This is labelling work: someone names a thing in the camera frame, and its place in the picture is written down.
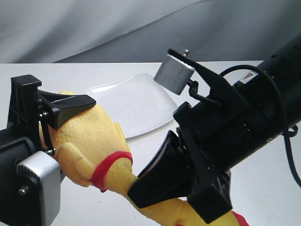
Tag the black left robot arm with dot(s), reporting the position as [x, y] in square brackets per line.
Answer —
[15, 147]

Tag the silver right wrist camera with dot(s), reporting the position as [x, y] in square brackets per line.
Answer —
[173, 74]

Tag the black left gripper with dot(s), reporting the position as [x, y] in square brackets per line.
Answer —
[32, 110]

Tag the white square plate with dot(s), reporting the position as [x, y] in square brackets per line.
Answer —
[137, 103]

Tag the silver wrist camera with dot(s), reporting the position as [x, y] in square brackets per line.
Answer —
[40, 191]
[173, 74]

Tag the grey backdrop cloth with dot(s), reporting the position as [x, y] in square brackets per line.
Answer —
[117, 31]

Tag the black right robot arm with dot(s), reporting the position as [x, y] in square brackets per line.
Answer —
[284, 67]

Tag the yellow rubber chicken toy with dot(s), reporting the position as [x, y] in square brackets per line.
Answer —
[92, 150]

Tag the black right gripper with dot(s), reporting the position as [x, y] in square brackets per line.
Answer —
[241, 114]

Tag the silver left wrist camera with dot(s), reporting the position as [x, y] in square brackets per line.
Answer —
[40, 191]

